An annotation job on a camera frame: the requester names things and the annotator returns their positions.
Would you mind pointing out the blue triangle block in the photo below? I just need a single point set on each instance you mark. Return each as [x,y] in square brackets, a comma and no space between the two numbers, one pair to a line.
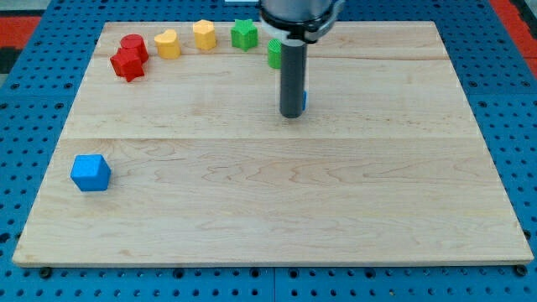
[304,101]

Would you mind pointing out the green cylinder block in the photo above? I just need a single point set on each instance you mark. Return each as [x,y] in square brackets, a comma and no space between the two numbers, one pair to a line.
[274,54]

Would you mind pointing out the wooden board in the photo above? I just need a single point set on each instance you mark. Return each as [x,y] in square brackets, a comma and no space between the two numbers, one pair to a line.
[386,167]

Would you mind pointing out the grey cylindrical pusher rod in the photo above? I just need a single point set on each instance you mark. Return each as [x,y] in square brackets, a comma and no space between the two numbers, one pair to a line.
[292,80]

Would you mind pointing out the yellow pentagon block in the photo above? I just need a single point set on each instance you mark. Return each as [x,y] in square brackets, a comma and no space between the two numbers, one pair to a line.
[205,34]

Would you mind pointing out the yellow heart block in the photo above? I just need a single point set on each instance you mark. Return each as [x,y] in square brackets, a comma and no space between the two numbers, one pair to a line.
[168,44]

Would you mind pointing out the red cylinder block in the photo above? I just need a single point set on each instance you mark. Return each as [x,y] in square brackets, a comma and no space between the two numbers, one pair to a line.
[136,42]

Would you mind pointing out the blue cube block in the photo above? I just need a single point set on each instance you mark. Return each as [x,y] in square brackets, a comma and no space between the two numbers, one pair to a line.
[90,172]

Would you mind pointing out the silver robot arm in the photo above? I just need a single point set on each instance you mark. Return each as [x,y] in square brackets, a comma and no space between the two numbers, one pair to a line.
[296,24]

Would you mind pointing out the red star block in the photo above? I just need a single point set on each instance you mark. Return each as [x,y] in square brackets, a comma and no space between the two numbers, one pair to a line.
[127,64]

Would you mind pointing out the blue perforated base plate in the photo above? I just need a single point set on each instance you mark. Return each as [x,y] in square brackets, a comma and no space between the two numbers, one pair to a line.
[495,73]

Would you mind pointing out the green star block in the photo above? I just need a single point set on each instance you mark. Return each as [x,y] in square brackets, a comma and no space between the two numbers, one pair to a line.
[244,34]

